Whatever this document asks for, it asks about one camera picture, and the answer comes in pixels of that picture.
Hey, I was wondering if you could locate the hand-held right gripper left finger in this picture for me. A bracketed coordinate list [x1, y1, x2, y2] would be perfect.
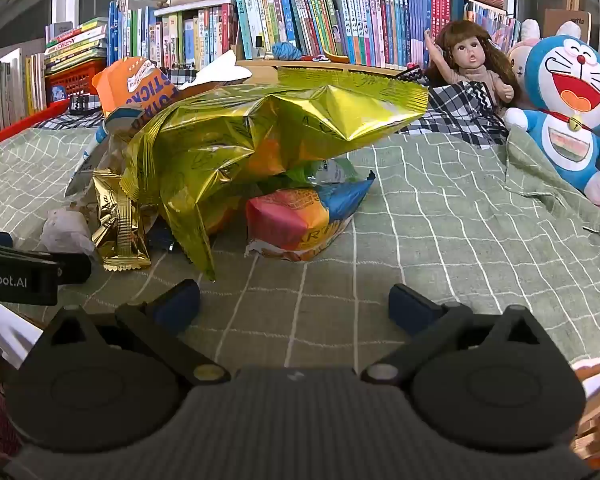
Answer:
[35, 279, 232, 386]

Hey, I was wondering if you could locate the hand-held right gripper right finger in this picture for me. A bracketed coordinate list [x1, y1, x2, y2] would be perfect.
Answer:
[360, 284, 556, 386]

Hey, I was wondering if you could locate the small gold foil wrapper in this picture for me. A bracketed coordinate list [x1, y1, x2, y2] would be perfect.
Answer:
[91, 170, 152, 272]

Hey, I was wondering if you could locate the white and blue packet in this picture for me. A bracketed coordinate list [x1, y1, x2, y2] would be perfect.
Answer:
[65, 107, 146, 197]

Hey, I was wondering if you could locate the green snack packet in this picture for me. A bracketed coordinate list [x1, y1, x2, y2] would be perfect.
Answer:
[260, 157, 361, 196]

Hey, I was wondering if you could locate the large yellow-gold foil wrapper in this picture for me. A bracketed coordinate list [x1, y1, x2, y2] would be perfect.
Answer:
[120, 67, 431, 282]

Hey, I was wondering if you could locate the orange snack bag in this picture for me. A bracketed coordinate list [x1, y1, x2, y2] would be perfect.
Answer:
[91, 56, 182, 113]

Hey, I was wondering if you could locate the row of upright books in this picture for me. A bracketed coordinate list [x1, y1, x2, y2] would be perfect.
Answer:
[107, 0, 237, 70]
[231, 0, 466, 70]
[465, 0, 517, 53]
[0, 47, 48, 140]

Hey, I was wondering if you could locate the stack of flat books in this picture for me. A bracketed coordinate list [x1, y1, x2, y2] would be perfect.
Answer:
[45, 17, 109, 75]

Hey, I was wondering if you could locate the crumpled white tissue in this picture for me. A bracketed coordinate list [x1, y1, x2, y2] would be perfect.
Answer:
[41, 209, 97, 256]

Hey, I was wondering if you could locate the green checked blanket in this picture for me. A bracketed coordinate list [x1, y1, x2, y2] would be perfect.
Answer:
[0, 120, 600, 376]

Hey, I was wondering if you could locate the red plastic tray rim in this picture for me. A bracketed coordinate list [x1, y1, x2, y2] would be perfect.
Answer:
[0, 99, 72, 155]

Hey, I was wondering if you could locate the red blue orange snack packet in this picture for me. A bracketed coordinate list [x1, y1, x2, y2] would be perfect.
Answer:
[245, 172, 377, 262]

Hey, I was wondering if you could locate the red plastic basket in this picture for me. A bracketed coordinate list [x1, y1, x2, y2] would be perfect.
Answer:
[45, 57, 107, 102]

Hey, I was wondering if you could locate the black and white plaid cloth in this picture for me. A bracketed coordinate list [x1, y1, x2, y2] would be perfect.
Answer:
[399, 67, 511, 148]

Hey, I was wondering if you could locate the black and white gingham cloth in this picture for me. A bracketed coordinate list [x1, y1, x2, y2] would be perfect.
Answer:
[34, 66, 201, 129]

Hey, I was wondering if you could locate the white paper sheet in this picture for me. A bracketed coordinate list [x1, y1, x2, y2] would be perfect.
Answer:
[180, 50, 254, 94]

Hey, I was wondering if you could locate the brown-haired doll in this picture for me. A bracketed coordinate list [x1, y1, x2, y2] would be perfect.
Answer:
[424, 20, 523, 111]

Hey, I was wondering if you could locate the blue cat plush toy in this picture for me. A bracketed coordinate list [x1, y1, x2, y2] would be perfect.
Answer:
[504, 35, 600, 206]

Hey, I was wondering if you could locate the wooden shelf board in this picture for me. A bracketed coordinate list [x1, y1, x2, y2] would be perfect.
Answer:
[235, 57, 416, 79]

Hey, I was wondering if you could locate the pink rabbit plush toy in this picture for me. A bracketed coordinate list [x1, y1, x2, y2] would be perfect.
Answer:
[507, 19, 543, 88]

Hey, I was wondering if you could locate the blue yarn ball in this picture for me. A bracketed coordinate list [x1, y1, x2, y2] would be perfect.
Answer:
[271, 41, 304, 61]

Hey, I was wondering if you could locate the cardboard box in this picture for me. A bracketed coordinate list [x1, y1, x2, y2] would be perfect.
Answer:
[544, 0, 593, 45]

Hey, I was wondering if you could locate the bed frame with white panel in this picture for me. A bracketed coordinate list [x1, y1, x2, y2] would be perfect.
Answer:
[0, 301, 43, 367]

